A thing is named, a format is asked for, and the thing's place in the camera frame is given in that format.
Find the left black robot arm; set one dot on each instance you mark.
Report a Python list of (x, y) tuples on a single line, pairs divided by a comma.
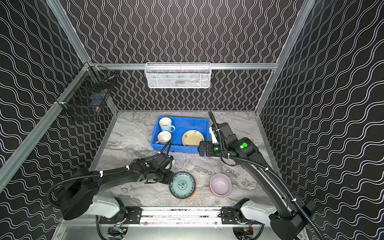
[(79, 195)]

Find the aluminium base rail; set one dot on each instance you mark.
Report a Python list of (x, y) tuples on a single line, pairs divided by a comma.
[(194, 216)]

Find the white wire mesh basket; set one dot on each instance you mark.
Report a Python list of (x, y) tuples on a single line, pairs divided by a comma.
[(186, 75)]

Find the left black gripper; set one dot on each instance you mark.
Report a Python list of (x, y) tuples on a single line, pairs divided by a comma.
[(163, 176)]

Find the light blue mug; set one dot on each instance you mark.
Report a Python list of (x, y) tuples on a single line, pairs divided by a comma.
[(166, 125)]

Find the yellow floral plate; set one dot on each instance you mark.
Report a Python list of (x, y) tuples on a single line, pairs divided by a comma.
[(192, 138)]

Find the purple cream mug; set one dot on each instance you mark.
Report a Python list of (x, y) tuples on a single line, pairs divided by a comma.
[(163, 137)]

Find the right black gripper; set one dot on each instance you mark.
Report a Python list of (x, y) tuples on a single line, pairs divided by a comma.
[(205, 148)]

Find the black wire basket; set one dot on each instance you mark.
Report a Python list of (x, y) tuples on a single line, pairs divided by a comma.
[(88, 100)]

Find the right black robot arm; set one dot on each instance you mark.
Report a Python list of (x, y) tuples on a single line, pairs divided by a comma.
[(290, 213)]

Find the green patterned plate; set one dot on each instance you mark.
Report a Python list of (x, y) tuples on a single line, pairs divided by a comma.
[(182, 185)]

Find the lavender bowl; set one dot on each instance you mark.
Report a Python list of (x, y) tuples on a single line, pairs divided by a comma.
[(220, 185)]

